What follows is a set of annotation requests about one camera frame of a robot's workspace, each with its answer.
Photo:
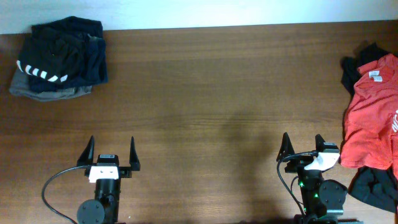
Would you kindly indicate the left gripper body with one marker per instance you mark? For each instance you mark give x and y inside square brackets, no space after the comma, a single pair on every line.
[125,172]

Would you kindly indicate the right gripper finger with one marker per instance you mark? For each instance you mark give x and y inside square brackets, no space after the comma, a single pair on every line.
[286,148]
[319,142]

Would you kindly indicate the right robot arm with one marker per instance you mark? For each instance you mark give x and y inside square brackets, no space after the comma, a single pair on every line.
[322,199]

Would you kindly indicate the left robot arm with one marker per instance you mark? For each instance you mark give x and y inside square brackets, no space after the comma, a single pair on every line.
[104,207]

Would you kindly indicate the dark green t-shirt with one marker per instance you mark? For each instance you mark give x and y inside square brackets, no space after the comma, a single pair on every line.
[52,55]

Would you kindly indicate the folded grey garment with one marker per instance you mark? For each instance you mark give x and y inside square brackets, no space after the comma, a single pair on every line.
[20,87]

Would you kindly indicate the black garment under pile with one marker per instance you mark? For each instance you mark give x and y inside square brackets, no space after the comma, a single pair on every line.
[377,188]

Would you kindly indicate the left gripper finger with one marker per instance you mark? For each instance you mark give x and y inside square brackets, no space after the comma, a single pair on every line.
[86,158]
[134,162]

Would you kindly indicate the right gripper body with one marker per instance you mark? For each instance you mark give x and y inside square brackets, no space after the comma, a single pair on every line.
[297,166]

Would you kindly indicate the red t-shirt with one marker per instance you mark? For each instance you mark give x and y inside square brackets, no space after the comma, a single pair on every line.
[370,123]

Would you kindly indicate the folded navy blue garment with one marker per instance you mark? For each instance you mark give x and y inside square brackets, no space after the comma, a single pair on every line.
[94,68]

